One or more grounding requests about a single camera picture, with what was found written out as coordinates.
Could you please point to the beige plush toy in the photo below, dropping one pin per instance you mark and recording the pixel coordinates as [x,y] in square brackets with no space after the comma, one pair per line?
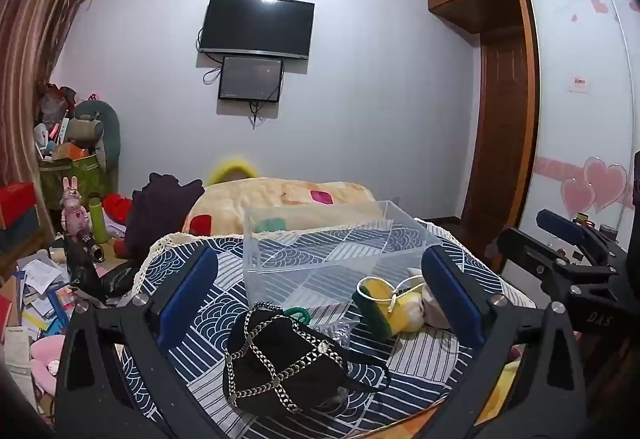
[435,306]

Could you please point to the yellow fuzzy plush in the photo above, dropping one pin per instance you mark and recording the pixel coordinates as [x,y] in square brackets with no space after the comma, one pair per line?
[231,169]

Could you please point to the pink rabbit figure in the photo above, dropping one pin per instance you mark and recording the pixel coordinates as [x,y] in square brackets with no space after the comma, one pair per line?
[74,211]

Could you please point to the pink plush toy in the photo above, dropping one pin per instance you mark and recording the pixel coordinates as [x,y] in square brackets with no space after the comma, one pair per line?
[46,361]

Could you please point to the wall-mounted black television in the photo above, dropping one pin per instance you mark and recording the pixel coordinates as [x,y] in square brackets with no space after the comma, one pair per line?
[256,25]

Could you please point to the clear plastic storage box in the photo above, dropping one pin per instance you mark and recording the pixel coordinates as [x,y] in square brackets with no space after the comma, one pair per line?
[330,244]

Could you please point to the small wall-mounted monitor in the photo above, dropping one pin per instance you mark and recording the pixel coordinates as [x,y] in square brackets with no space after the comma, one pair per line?
[250,78]

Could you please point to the brown wooden door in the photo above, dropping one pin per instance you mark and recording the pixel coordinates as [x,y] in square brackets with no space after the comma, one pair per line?
[502,129]

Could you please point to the yellow patterned pillow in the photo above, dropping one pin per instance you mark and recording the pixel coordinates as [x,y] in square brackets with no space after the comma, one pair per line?
[280,199]

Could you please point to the pile of papers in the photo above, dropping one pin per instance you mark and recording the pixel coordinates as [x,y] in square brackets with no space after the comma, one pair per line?
[37,289]

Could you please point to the dark maroon cloth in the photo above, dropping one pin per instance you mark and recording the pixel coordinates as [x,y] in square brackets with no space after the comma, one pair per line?
[157,214]

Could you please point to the white heart-decorated sliding door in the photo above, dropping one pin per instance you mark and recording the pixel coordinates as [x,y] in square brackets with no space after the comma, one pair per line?
[575,129]

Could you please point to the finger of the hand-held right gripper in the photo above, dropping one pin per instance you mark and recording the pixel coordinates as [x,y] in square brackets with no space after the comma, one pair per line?
[560,224]
[530,249]

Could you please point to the green box of toys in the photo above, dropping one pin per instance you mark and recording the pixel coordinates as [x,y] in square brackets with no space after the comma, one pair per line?
[75,181]

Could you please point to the clear plastic bag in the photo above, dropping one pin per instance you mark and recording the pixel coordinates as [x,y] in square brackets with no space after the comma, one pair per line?
[334,331]

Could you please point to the brown striped curtain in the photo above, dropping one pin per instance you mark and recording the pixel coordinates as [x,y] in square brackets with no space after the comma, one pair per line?
[35,44]

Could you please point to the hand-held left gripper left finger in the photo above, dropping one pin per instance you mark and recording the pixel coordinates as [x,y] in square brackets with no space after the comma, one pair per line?
[187,291]

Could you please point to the black flashlight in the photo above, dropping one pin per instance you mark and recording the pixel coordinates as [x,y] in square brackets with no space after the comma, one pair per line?
[90,244]

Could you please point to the red box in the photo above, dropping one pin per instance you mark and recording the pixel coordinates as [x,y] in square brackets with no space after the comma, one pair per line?
[17,201]

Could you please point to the yellow green plush toy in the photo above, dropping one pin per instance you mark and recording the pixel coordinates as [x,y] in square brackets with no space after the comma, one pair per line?
[395,306]

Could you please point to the green hair claw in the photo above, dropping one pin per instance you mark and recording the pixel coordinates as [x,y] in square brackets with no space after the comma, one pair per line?
[299,313]

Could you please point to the red cloth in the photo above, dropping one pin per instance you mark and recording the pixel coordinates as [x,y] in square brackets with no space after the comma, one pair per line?
[117,208]

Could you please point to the grey green plush toy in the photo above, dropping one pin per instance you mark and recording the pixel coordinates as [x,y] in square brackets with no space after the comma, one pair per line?
[102,129]

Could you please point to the green bottle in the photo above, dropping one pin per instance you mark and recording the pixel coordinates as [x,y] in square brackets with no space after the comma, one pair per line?
[98,221]

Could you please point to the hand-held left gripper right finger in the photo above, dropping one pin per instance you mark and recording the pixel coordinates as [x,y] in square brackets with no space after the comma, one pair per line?
[452,294]

